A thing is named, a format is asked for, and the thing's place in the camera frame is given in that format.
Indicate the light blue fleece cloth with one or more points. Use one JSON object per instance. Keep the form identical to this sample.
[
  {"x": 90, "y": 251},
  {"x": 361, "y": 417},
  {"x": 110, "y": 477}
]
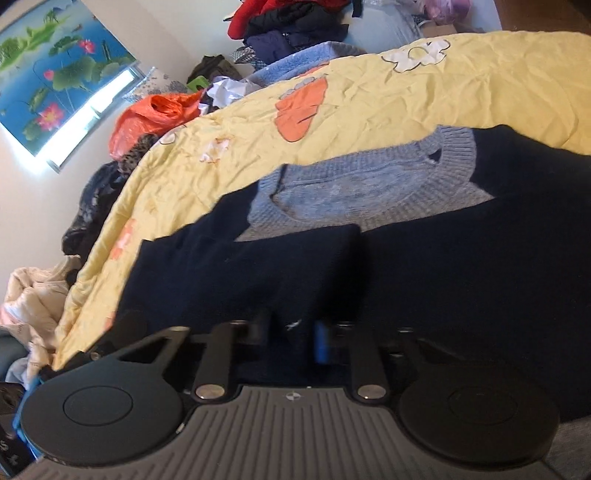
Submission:
[{"x": 295, "y": 62}]

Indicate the white quilted cloth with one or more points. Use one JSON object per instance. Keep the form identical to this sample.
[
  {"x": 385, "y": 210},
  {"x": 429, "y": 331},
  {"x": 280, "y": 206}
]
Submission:
[{"x": 32, "y": 300}]

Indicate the yellow carrot print blanket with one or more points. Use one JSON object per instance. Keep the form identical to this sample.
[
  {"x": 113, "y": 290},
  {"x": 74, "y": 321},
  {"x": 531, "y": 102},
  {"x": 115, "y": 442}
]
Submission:
[{"x": 369, "y": 92}]

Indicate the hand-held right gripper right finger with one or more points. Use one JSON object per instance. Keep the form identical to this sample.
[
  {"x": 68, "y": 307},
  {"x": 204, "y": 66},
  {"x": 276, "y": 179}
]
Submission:
[{"x": 322, "y": 344}]

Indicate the dark purple garment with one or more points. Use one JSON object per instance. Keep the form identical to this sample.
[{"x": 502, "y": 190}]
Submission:
[{"x": 268, "y": 46}]

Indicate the black jacket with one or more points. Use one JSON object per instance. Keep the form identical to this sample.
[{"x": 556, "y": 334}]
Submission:
[{"x": 304, "y": 23}]

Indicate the pink plastic bag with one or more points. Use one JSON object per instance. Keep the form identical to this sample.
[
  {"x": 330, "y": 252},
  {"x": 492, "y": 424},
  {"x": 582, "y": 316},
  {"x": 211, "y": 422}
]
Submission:
[{"x": 443, "y": 9}]

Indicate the dark olive garment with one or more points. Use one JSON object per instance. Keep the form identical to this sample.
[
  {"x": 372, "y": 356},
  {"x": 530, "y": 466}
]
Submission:
[{"x": 217, "y": 67}]

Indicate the red garment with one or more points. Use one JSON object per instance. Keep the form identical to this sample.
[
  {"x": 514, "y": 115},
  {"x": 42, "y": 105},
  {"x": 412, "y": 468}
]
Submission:
[{"x": 249, "y": 14}]

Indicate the dark navy garment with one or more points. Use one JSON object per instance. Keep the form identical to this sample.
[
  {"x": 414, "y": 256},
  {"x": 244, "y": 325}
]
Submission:
[{"x": 461, "y": 277}]

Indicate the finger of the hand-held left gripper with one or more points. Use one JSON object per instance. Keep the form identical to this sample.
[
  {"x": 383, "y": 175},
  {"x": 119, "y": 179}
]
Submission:
[{"x": 122, "y": 325}]

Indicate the brown dotted cloth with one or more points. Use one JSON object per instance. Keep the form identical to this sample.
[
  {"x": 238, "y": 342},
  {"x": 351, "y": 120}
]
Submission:
[{"x": 136, "y": 154}]

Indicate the green box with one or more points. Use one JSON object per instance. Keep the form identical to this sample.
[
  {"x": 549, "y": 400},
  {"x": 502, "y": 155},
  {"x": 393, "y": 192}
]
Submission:
[{"x": 198, "y": 84}]

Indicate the grey floral pillow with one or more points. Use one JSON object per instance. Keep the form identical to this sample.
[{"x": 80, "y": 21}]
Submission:
[{"x": 157, "y": 83}]

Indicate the dark floral garment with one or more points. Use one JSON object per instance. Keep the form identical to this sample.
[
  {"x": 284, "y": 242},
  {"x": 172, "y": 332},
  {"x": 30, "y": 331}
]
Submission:
[{"x": 92, "y": 203}]

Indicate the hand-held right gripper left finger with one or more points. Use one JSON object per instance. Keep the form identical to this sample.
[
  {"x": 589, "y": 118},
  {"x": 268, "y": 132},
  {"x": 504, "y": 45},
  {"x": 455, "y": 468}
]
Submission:
[{"x": 256, "y": 332}]

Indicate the grey sock with black heel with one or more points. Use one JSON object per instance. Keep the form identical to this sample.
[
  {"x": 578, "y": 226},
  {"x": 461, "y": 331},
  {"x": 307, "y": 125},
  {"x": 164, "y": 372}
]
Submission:
[{"x": 351, "y": 184}]

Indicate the lotus print blind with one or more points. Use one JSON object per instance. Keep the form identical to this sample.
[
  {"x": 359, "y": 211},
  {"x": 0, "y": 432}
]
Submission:
[{"x": 46, "y": 69}]

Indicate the grey-blue bedding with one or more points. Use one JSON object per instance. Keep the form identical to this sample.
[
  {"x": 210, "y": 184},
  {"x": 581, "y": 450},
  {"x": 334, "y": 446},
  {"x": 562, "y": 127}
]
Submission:
[{"x": 383, "y": 27}]

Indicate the orange plastic bag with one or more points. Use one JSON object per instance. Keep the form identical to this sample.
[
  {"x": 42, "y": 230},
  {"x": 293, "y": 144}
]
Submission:
[{"x": 147, "y": 115}]

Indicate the white crumpled plastic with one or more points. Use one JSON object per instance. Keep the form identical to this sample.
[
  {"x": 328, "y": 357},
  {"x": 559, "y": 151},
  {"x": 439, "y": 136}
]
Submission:
[{"x": 231, "y": 92}]

